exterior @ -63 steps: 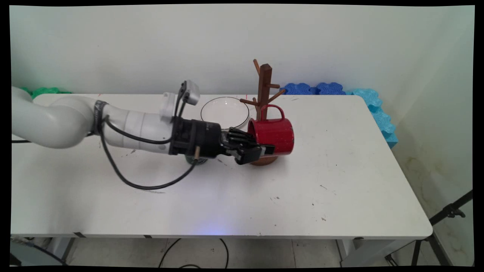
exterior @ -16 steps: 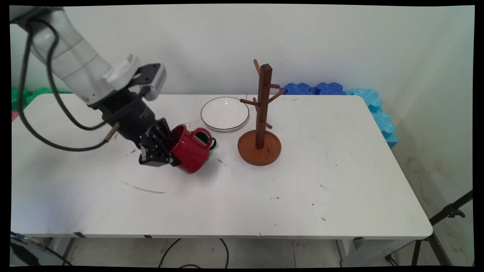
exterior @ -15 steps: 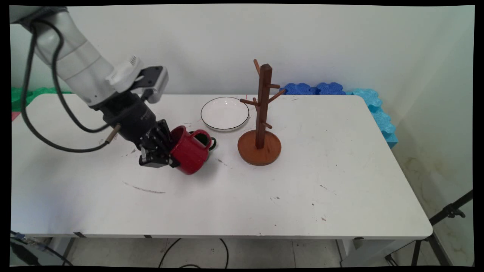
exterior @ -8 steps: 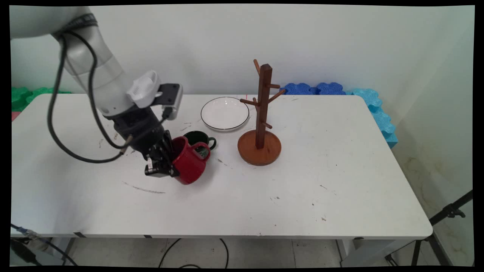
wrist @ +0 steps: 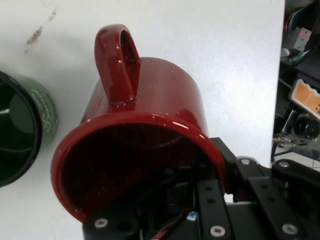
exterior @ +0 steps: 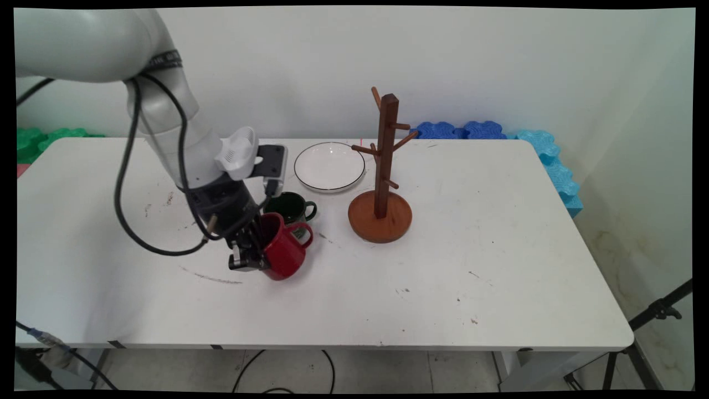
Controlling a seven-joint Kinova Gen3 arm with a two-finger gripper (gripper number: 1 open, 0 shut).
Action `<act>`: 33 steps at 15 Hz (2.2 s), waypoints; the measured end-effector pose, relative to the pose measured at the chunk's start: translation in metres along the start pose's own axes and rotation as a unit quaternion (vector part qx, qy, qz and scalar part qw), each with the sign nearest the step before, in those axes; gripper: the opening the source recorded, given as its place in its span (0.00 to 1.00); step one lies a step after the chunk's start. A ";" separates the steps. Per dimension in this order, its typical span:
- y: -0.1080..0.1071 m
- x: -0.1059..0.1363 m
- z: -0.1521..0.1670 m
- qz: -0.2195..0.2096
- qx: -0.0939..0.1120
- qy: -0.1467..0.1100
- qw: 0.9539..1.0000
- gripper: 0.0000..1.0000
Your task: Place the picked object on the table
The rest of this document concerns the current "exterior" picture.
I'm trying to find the black tripod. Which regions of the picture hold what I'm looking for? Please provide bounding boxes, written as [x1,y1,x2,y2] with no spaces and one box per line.
[564,278,693,391]

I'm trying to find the black floor cable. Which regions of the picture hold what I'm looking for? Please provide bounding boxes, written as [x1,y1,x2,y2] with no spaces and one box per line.
[232,349,336,394]

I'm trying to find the cable with blue tag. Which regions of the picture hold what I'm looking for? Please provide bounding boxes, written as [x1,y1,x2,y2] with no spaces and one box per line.
[16,320,117,391]

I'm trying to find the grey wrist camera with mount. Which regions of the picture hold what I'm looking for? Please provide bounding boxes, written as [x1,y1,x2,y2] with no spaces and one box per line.
[256,144,289,198]

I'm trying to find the white plate with black rim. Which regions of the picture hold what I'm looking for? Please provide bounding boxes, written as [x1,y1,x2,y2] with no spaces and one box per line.
[294,142,366,193]

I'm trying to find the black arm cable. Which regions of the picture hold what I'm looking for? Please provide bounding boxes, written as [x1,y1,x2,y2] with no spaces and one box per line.
[16,72,261,257]

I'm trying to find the white table leg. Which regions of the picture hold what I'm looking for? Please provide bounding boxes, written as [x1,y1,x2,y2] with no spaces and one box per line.
[493,350,610,391]

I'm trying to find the brown wooden mug tree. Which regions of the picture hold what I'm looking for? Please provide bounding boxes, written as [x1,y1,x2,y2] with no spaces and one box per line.
[348,86,419,244]

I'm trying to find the dark green mug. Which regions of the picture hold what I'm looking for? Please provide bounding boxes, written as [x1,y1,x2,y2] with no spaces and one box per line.
[265,192,318,240]

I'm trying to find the black velcro strap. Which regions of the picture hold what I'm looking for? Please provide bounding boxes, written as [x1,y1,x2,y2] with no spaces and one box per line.
[145,50,183,71]

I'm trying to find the red ceramic mug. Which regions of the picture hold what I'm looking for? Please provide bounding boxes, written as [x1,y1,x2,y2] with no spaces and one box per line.
[256,212,314,281]

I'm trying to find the green foam mat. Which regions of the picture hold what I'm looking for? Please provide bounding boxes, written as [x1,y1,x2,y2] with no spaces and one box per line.
[17,127,106,165]

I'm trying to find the cyan foam mat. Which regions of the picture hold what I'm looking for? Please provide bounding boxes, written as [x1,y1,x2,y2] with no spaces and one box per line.
[544,160,583,218]
[515,130,561,166]

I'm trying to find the dark blue foam mat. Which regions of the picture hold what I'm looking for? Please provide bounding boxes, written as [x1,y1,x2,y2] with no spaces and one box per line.
[463,120,507,140]
[414,121,466,140]

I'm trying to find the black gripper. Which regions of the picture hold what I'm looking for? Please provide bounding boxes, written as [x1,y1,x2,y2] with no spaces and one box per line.
[188,178,273,272]

